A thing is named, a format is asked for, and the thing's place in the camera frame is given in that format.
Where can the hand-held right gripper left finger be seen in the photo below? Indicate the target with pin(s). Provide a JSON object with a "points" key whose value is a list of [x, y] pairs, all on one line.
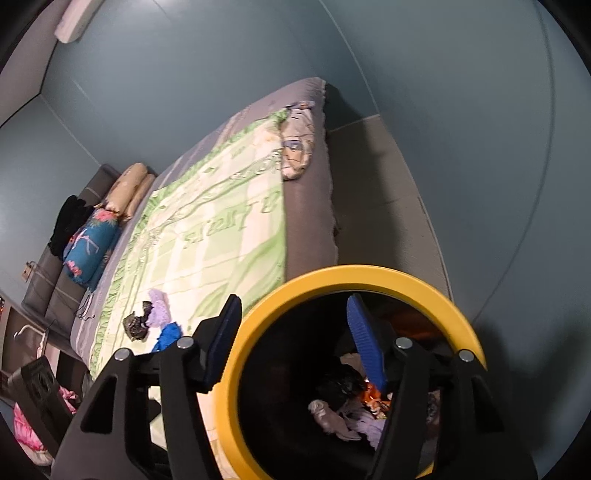
{"points": [[224, 341]]}

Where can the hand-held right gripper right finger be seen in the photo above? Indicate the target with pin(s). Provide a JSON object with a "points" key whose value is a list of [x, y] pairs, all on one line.
{"points": [[367, 341]]}

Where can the black plastic bag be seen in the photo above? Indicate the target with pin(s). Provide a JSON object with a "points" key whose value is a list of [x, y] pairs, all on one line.
{"points": [[344, 381]]}

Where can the orange snack wrapper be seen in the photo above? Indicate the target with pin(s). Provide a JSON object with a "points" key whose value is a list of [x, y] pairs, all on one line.
{"points": [[373, 399]]}

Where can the black bin with yellow rim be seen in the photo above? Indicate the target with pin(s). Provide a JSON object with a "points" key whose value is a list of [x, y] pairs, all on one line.
{"points": [[286, 286]]}

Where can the pink cloth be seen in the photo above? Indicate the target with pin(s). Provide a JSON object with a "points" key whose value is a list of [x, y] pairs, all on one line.
{"points": [[23, 427]]}

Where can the blue crumpled plastic bag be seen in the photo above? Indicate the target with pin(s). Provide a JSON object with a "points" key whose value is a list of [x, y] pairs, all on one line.
{"points": [[168, 337]]}

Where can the white clothes hanger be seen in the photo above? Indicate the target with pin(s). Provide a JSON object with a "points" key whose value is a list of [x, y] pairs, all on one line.
{"points": [[25, 332]]}

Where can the purple foam net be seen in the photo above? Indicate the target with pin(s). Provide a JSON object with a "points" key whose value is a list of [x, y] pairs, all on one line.
{"points": [[160, 307]]}

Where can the dark patterned cloth item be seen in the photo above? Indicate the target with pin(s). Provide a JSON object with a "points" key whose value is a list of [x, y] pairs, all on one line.
{"points": [[137, 323]]}

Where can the grey headboard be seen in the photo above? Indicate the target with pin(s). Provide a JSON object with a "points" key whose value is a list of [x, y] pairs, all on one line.
{"points": [[46, 295]]}

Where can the green and white blanket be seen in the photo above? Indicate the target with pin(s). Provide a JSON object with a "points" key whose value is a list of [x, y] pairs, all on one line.
{"points": [[207, 230]]}

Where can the grey bed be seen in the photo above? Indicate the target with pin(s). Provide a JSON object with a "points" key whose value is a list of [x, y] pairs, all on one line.
{"points": [[309, 221]]}

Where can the blue floral pillow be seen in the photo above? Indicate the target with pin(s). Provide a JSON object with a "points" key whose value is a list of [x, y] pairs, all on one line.
{"points": [[87, 244]]}

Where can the beige pillow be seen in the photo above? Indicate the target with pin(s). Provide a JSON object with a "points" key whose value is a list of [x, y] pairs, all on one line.
{"points": [[131, 177], [142, 196]]}

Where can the black cloth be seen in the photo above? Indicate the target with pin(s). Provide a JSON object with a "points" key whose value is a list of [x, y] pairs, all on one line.
{"points": [[69, 221]]}

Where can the printed folded blanket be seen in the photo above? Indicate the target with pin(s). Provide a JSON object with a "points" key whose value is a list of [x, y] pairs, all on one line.
{"points": [[298, 143]]}

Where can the white air conditioner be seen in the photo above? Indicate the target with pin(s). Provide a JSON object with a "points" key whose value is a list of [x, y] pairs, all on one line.
{"points": [[76, 18]]}

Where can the wall socket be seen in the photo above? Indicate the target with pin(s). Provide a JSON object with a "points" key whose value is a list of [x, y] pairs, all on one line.
{"points": [[28, 270]]}

